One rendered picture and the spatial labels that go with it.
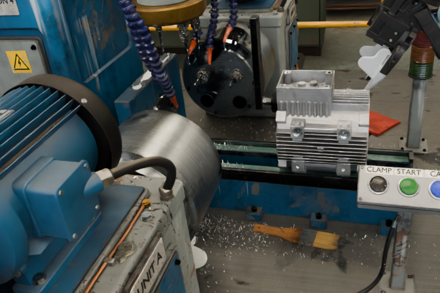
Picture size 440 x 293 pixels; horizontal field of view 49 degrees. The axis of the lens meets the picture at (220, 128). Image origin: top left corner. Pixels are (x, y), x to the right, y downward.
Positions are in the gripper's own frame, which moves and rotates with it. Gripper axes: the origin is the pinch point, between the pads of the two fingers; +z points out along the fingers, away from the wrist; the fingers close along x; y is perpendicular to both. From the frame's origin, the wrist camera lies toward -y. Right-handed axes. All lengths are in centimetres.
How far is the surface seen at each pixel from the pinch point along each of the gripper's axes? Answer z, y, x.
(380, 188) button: 7.9, -7.1, 22.6
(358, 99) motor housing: 6.9, -0.8, -4.2
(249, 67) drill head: 24.1, 24.3, -26.6
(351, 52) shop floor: 110, -42, -322
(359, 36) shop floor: 108, -46, -363
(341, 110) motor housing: 10.1, 1.3, -2.3
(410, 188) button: 5.1, -11.2, 22.1
